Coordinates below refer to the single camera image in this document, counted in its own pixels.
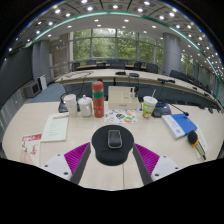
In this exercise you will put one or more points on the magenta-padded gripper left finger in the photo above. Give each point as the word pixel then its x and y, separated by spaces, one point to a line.
pixel 76 156

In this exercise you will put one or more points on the blue and white book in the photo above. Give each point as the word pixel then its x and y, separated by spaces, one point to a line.
pixel 181 125

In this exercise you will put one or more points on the white cardboard box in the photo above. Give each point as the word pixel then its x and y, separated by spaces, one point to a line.
pixel 122 98

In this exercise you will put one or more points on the ceiling spot lights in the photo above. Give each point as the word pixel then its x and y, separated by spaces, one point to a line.
pixel 100 15

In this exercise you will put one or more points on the handheld microphone with orange collar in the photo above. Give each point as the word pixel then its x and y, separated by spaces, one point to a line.
pixel 195 141

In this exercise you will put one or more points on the red thermos bottle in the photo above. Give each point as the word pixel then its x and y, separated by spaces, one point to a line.
pixel 98 100

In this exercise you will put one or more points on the black computer mouse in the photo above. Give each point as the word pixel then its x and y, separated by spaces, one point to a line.
pixel 114 139

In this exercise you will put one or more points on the black mouse pad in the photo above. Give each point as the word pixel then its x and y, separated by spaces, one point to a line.
pixel 100 146

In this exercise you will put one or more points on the pale green booklet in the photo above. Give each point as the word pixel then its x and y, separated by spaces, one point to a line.
pixel 203 138

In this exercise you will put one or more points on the white lidded ceramic mug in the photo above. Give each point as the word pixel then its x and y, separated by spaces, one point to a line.
pixel 85 106

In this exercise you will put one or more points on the red and white leaflet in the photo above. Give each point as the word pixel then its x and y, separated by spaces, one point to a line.
pixel 30 150

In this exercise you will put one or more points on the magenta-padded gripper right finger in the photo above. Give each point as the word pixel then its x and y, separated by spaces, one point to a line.
pixel 148 158

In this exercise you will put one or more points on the white document with red header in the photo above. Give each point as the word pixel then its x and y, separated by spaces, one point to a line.
pixel 55 127

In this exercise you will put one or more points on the row of black office chairs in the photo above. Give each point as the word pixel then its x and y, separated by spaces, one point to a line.
pixel 151 67

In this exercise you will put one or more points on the black gooseneck microphone unit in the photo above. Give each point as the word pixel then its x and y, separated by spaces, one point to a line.
pixel 162 110
pixel 62 107

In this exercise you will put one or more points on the white paper cup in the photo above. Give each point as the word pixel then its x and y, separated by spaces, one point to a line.
pixel 71 106

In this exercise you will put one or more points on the colourful sticker sheet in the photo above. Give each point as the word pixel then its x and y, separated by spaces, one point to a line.
pixel 120 116

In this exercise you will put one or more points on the green printed paper cup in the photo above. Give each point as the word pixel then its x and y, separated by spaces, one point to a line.
pixel 149 107

